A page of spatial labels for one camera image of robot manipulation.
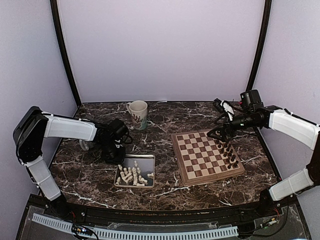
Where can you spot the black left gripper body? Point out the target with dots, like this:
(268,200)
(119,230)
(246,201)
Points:
(110,154)

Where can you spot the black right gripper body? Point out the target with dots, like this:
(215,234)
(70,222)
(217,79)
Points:
(228,124)

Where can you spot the wooden chessboard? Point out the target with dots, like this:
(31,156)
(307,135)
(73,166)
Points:
(198,158)

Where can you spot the silver metal tray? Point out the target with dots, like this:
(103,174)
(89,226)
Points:
(135,171)

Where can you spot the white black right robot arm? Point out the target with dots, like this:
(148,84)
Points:
(254,114)

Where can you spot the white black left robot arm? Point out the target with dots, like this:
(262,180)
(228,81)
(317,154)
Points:
(36,126)

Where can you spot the dark chess pieces row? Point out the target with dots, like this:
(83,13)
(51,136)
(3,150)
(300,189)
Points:
(228,155)

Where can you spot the white pieces pile in tray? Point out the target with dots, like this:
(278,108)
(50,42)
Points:
(132,176)

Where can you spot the white mug orange interior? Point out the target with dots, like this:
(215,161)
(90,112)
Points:
(86,145)

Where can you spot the white floral ceramic mug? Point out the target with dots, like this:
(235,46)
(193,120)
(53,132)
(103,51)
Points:
(138,111)

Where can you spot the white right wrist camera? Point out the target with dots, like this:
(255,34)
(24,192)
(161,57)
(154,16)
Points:
(224,108)

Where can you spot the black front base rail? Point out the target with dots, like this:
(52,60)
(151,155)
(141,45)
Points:
(93,215)

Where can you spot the white slotted cable duct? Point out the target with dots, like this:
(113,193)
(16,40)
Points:
(136,233)

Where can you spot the right black frame post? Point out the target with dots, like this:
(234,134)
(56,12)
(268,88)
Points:
(260,44)

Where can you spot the black frame post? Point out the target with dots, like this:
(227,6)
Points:
(63,51)
(260,44)

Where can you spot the left black frame post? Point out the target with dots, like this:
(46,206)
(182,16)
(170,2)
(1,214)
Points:
(63,51)

